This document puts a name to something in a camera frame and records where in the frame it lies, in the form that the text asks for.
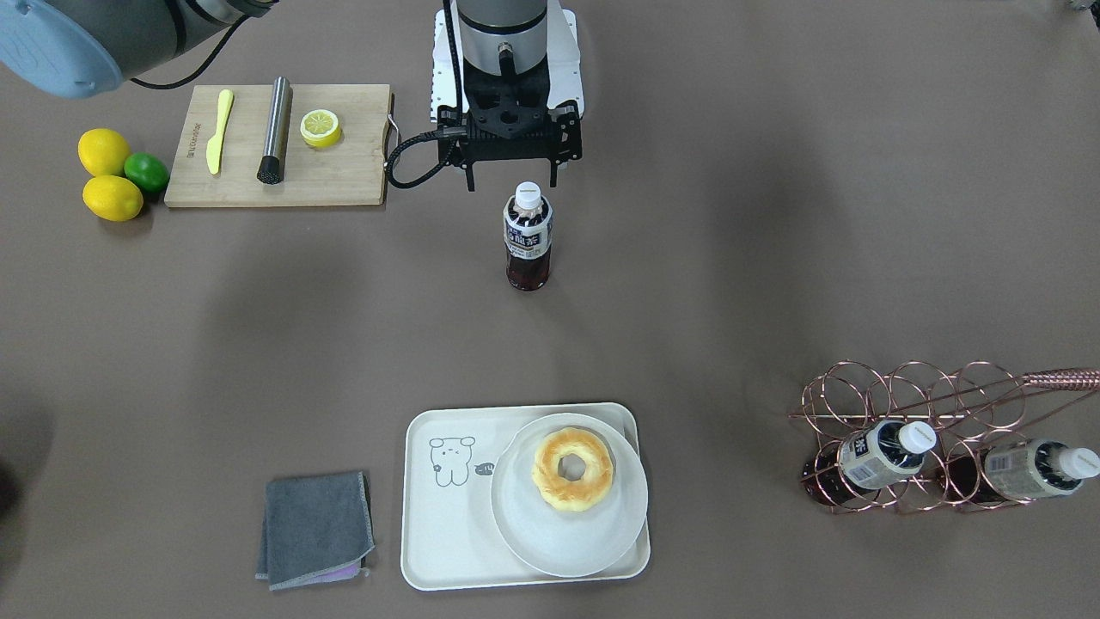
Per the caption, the tea bottle being moved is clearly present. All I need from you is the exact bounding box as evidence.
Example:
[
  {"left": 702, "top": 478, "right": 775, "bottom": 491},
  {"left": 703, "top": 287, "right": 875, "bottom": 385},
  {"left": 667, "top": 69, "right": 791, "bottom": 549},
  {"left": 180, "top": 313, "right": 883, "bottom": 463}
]
[{"left": 503, "top": 181, "right": 554, "bottom": 292}]

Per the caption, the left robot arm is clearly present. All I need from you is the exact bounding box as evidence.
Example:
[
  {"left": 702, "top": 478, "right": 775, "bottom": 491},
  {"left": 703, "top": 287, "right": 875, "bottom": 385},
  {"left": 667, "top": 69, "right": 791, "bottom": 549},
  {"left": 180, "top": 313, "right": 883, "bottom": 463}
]
[{"left": 457, "top": 1, "right": 547, "bottom": 76}]

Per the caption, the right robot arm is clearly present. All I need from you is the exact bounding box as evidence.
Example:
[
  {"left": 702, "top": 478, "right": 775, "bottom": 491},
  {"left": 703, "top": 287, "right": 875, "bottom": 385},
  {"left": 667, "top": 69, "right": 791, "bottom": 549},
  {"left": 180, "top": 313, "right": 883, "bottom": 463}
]
[{"left": 1, "top": 1, "right": 275, "bottom": 99}]

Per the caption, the cream serving tray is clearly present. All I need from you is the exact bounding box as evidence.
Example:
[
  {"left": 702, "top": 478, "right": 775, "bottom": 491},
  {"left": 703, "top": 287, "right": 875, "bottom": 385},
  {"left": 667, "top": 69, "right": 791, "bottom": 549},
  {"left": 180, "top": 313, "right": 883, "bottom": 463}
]
[{"left": 400, "top": 402, "right": 650, "bottom": 592}]

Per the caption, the tea bottle front in rack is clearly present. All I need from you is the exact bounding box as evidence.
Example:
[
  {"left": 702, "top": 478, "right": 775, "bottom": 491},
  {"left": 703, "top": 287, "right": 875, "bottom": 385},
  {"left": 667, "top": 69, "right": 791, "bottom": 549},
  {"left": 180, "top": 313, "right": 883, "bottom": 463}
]
[{"left": 802, "top": 420, "right": 938, "bottom": 506}]

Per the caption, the tea bottle in rack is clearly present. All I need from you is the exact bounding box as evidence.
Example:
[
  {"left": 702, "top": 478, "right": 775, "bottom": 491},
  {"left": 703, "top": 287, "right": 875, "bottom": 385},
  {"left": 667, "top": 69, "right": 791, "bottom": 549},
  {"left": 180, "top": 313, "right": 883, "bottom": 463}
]
[
  {"left": 938, "top": 439, "right": 1099, "bottom": 506},
  {"left": 802, "top": 420, "right": 938, "bottom": 506}
]

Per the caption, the tea bottle back in rack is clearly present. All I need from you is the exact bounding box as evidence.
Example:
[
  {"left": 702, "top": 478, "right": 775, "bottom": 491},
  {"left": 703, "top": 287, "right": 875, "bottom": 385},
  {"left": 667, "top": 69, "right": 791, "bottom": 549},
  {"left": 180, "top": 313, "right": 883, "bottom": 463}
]
[{"left": 938, "top": 439, "right": 1099, "bottom": 506}]

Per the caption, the glazed donut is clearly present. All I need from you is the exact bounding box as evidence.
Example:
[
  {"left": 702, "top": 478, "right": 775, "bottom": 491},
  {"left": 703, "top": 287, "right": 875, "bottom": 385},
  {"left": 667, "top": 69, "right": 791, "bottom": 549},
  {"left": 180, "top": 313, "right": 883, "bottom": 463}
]
[{"left": 531, "top": 427, "right": 615, "bottom": 512}]

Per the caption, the white plate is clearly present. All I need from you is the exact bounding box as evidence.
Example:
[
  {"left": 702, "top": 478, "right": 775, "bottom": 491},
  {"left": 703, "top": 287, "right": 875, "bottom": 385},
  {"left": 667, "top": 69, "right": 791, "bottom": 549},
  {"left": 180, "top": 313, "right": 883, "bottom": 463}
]
[{"left": 490, "top": 413, "right": 649, "bottom": 579}]

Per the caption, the bamboo cutting board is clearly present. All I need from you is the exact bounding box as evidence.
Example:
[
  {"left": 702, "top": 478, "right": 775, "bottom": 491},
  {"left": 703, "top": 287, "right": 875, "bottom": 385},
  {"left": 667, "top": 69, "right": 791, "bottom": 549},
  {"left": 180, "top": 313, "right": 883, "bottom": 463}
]
[{"left": 162, "top": 82, "right": 392, "bottom": 209}]

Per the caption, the half lemon slice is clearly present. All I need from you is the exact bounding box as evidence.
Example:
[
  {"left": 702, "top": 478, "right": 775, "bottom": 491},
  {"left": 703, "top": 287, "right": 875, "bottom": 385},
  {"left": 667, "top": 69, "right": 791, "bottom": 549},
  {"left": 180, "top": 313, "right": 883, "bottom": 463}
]
[{"left": 299, "top": 109, "right": 343, "bottom": 150}]

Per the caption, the steel muddler stick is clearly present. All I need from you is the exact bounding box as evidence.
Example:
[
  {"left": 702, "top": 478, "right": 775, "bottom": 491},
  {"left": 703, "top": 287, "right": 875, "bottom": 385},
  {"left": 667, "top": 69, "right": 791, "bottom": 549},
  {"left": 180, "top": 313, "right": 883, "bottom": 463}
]
[{"left": 256, "top": 76, "right": 292, "bottom": 185}]

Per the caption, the grey folded cloth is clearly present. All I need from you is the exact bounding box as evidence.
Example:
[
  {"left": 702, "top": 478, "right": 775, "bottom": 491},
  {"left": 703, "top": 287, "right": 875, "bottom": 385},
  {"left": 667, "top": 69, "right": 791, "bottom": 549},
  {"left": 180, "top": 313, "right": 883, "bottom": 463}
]
[{"left": 254, "top": 471, "right": 375, "bottom": 592}]

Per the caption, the yellow plastic knife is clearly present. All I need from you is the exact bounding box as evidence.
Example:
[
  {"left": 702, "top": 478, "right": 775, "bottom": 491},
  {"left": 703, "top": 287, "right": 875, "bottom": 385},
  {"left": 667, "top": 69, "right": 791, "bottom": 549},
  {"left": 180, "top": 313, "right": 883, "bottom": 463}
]
[{"left": 205, "top": 88, "right": 235, "bottom": 176}]

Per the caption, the green lime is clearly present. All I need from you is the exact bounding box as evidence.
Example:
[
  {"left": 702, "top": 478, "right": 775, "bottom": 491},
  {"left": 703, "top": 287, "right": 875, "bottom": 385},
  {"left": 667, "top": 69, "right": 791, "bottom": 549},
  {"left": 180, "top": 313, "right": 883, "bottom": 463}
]
[{"left": 123, "top": 152, "right": 171, "bottom": 194}]

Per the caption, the yellow lemon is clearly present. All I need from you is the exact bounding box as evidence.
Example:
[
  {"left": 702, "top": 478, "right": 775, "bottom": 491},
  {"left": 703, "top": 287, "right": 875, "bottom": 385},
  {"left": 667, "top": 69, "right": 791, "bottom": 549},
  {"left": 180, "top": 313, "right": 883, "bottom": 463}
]
[
  {"left": 83, "top": 175, "right": 144, "bottom": 222},
  {"left": 77, "top": 128, "right": 132, "bottom": 177}
]

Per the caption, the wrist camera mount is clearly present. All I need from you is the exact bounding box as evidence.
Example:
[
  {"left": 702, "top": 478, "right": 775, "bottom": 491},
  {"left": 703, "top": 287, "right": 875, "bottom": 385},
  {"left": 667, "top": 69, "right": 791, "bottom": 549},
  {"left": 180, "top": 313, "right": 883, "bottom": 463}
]
[{"left": 382, "top": 82, "right": 583, "bottom": 192}]

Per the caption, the copper wire bottle rack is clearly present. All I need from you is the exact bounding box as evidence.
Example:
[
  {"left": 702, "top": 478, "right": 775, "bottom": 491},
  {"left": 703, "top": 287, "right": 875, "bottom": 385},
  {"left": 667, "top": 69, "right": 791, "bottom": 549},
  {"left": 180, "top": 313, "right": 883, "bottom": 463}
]
[{"left": 793, "top": 360, "right": 1097, "bottom": 513}]

